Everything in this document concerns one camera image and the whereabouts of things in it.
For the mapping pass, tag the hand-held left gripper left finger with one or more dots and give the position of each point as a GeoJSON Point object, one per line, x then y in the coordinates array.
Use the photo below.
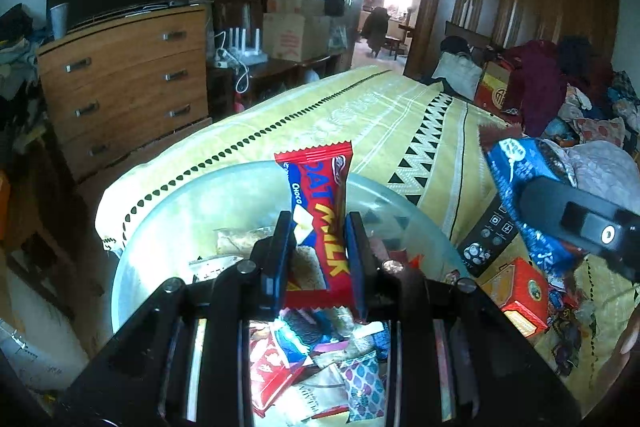
{"type": "Point", "coordinates": [281, 257]}

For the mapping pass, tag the red white snack packet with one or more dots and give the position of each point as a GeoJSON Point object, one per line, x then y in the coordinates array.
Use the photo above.
{"type": "Point", "coordinates": [272, 367]}

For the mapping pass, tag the large cardboard box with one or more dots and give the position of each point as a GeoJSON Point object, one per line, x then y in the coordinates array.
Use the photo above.
{"type": "Point", "coordinates": [295, 37]}

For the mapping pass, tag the maroon garment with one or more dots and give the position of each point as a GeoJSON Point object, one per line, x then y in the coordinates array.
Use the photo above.
{"type": "Point", "coordinates": [535, 82]}

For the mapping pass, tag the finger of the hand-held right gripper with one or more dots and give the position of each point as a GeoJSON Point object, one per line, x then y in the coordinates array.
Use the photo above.
{"type": "Point", "coordinates": [575, 217]}

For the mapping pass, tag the dark coat on chair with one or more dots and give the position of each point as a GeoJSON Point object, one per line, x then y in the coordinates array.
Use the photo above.
{"type": "Point", "coordinates": [375, 29]}

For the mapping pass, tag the person's right hand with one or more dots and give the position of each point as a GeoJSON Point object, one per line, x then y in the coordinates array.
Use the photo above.
{"type": "Point", "coordinates": [629, 347]}

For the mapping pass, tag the beige cereal bar packet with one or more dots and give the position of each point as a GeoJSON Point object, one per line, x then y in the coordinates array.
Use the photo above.
{"type": "Point", "coordinates": [240, 239]}

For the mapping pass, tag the red gift box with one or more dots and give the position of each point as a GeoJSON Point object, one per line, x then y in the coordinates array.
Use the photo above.
{"type": "Point", "coordinates": [492, 89]}

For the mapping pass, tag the white router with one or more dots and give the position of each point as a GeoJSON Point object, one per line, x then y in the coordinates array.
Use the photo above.
{"type": "Point", "coordinates": [240, 49]}

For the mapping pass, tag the white bag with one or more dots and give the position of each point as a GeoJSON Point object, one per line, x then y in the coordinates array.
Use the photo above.
{"type": "Point", "coordinates": [457, 74]}

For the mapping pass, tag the red blue yellow snack bar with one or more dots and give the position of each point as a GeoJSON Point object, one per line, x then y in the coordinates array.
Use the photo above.
{"type": "Point", "coordinates": [320, 207]}

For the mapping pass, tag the dark wooden chair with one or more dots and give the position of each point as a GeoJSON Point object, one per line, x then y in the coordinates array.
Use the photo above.
{"type": "Point", "coordinates": [235, 7]}

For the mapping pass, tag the red orange box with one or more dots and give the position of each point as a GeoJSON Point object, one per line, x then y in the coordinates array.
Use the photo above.
{"type": "Point", "coordinates": [520, 292]}

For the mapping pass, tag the clear glass bowl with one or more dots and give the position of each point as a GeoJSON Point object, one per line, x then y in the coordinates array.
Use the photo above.
{"type": "Point", "coordinates": [175, 227]}

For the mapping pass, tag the black product box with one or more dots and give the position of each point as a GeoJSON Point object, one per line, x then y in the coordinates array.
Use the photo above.
{"type": "Point", "coordinates": [487, 237]}

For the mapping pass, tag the grey cup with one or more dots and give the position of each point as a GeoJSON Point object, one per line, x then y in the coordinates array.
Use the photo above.
{"type": "Point", "coordinates": [59, 22]}

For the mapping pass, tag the purple teal patterned snack packet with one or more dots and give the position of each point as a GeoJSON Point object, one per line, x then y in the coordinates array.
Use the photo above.
{"type": "Point", "coordinates": [362, 382]}

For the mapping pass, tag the blue brown cookie packet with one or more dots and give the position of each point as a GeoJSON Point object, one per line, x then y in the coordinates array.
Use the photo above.
{"type": "Point", "coordinates": [515, 167]}

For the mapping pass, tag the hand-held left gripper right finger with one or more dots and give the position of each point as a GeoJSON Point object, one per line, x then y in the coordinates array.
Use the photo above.
{"type": "Point", "coordinates": [356, 257]}

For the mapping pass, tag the wooden dresser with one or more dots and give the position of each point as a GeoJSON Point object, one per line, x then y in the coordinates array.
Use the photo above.
{"type": "Point", "coordinates": [125, 87]}

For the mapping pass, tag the pile of clothes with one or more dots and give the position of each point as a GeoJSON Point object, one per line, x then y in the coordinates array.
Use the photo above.
{"type": "Point", "coordinates": [590, 107]}
{"type": "Point", "coordinates": [17, 52]}

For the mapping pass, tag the floral pillow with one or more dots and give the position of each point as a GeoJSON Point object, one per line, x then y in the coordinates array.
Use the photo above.
{"type": "Point", "coordinates": [605, 167]}

